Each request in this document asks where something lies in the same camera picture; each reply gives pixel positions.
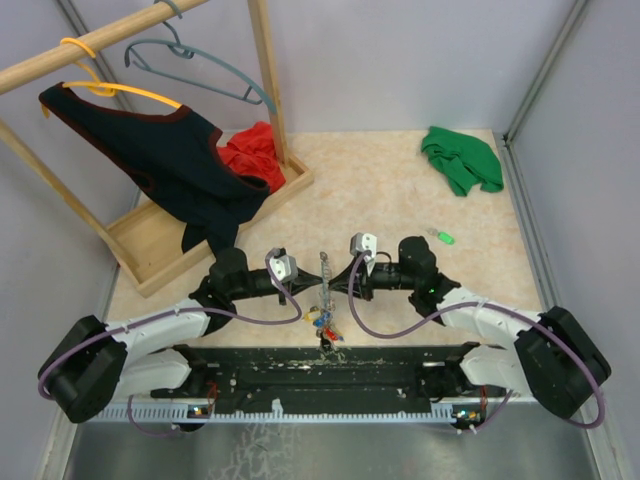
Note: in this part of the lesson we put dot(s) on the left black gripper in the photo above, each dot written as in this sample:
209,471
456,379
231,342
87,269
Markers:
304,281

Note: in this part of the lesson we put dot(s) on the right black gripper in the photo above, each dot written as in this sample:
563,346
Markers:
341,283

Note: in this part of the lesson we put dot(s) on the bunch of tagged keys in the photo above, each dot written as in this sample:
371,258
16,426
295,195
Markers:
326,330

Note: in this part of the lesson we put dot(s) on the green tagged key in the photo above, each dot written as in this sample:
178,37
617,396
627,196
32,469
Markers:
441,236

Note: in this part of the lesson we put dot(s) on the large keyring with blue handle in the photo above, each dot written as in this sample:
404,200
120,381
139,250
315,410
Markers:
327,302

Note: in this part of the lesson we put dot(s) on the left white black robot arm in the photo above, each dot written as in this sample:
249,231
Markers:
97,362

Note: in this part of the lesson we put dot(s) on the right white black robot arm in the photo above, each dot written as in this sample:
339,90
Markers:
545,355

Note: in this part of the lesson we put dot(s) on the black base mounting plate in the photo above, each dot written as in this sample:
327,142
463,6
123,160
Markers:
310,380

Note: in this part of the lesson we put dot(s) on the red crumpled cloth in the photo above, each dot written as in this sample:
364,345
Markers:
252,152

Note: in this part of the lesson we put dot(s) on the wooden clothes rack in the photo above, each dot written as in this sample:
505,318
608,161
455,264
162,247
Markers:
145,241

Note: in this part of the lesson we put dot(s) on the green crumpled cloth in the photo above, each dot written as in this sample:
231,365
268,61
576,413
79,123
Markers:
465,161

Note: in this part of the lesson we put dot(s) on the dark navy tank top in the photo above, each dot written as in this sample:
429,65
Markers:
173,159

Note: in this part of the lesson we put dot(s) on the grey-blue plastic hanger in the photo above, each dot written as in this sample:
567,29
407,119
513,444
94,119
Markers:
224,59

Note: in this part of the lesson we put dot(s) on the yellow plastic hanger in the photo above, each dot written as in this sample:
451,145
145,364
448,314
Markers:
101,88

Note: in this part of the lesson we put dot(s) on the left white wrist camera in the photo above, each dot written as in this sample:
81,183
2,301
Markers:
281,267

